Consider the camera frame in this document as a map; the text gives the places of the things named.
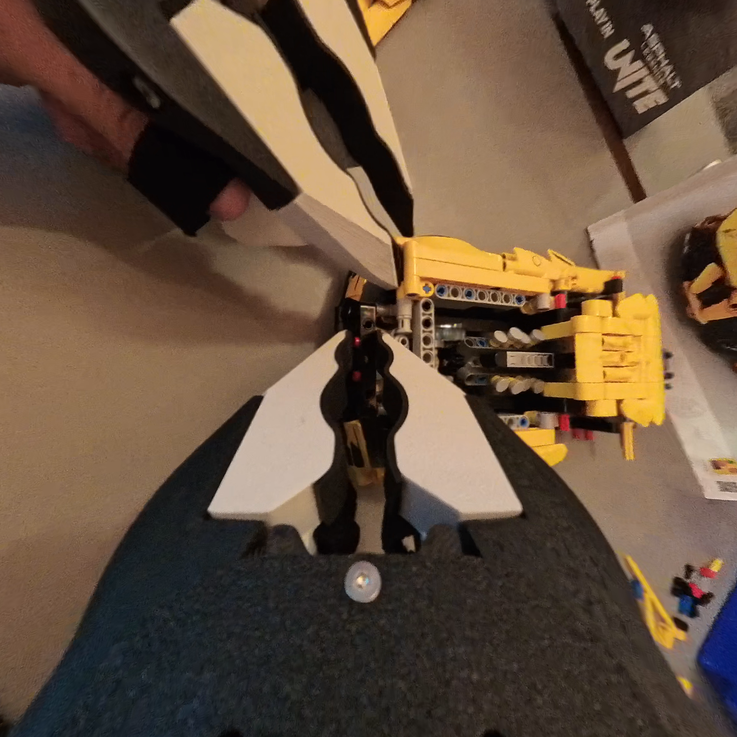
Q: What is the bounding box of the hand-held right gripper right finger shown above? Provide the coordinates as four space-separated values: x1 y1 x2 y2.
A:
382 333 525 555

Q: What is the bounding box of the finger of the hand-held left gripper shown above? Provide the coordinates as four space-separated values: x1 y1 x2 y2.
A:
261 0 415 238
170 0 399 290

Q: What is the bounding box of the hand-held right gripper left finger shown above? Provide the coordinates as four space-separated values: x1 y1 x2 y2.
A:
206 330 362 556

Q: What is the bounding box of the yellow toy brick car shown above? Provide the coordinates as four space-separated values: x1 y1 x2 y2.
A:
337 235 671 490

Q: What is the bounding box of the grey desk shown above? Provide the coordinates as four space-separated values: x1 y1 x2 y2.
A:
0 0 737 737

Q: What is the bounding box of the person's left hand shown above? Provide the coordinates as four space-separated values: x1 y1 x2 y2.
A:
0 0 251 222

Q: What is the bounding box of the long yellow brick axle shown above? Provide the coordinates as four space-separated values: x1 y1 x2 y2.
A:
645 610 689 643
622 553 677 650

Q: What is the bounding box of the dark toy car set box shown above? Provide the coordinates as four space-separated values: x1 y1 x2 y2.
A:
555 0 737 139

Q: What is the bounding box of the white instruction booklet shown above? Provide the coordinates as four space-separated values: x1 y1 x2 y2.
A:
587 190 737 501

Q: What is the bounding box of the cluster of small coloured pins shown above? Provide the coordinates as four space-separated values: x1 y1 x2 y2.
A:
669 557 725 633

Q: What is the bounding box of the blue plastic bin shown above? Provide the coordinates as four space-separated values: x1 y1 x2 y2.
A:
697 590 737 720

